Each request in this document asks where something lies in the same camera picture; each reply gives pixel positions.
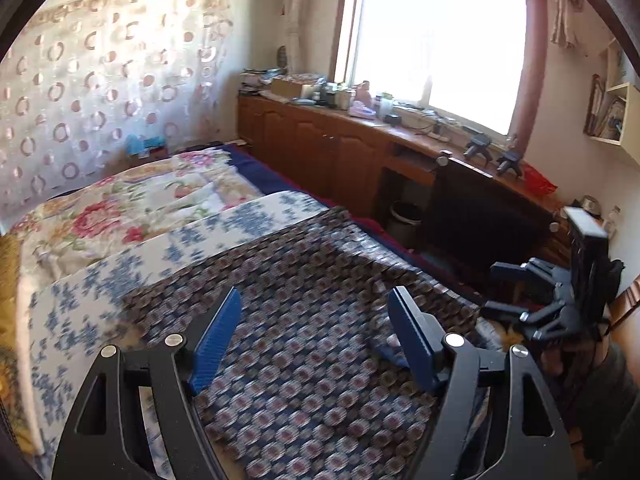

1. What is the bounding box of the tied white curtain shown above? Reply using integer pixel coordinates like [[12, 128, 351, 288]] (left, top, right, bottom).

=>
[[542, 0, 586, 51]]

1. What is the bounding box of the red bag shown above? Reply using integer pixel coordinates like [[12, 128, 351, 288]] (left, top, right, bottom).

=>
[[520, 162, 558, 196]]

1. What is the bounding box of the teal box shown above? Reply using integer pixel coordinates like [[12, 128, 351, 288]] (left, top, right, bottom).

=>
[[125, 134, 167, 157]]

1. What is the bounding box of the person's right forearm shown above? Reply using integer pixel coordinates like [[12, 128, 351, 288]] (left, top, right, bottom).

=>
[[590, 340, 640, 466]]

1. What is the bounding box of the window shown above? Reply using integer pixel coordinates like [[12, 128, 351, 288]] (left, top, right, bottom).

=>
[[330, 0, 548, 151]]

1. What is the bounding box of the pink tissue box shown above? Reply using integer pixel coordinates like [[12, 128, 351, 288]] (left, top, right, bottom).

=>
[[350, 82, 378, 120]]

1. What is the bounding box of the grey trash bin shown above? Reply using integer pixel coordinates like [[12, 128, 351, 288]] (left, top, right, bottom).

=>
[[387, 200, 423, 248]]

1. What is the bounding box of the wooden cabinet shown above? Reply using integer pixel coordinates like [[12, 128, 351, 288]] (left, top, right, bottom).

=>
[[235, 92, 576, 271]]

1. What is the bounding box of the navy circle-patterned shirt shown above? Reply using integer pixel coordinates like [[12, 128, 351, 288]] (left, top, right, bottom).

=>
[[122, 207, 496, 480]]

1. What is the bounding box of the mustard patterned cloth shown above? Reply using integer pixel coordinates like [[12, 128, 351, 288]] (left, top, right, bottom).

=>
[[0, 235, 33, 441]]

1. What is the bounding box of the cream wall shelf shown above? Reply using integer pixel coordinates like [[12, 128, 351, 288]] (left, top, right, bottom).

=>
[[582, 35, 640, 148]]

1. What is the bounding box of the navy bed sheet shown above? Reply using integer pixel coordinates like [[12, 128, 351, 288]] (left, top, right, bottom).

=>
[[225, 142, 416, 251]]

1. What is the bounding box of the cardboard box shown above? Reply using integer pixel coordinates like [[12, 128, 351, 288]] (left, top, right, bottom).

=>
[[270, 75, 326, 101]]

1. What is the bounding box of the sheer circle-patterned curtain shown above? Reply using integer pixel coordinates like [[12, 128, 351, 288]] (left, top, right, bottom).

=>
[[0, 0, 236, 231]]

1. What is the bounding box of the white lace curtain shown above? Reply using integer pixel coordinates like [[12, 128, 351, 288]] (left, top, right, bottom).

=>
[[277, 0, 316, 68]]

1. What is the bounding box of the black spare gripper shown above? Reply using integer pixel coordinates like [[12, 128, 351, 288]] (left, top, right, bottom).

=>
[[462, 132, 493, 163], [495, 150, 525, 178]]

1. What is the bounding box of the blue and white floral cloth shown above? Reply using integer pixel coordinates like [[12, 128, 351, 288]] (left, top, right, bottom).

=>
[[20, 190, 331, 480]]

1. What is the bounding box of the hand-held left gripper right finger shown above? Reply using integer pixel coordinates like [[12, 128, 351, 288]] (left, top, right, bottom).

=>
[[387, 287, 576, 480]]

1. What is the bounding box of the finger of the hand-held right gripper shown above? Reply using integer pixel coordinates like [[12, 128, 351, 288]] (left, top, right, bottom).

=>
[[482, 300, 568, 343], [490, 258, 571, 292]]

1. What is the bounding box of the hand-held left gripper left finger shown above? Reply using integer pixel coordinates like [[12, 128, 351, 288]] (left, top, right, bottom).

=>
[[52, 287, 243, 480]]

